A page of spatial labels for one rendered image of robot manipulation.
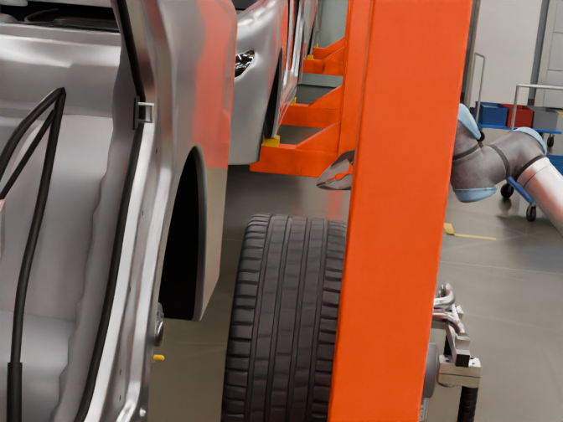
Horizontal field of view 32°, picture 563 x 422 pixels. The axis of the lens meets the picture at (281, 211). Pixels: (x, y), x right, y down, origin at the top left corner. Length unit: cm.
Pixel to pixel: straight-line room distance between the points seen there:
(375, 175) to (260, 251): 51
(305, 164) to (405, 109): 431
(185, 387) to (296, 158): 216
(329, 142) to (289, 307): 395
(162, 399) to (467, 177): 217
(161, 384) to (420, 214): 266
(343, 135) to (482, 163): 370
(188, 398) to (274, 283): 209
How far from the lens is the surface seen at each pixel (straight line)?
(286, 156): 594
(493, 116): 1144
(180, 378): 428
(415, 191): 168
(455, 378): 216
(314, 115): 785
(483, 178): 225
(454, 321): 222
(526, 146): 231
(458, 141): 222
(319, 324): 203
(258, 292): 205
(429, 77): 165
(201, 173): 256
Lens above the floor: 174
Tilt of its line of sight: 14 degrees down
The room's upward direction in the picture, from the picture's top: 5 degrees clockwise
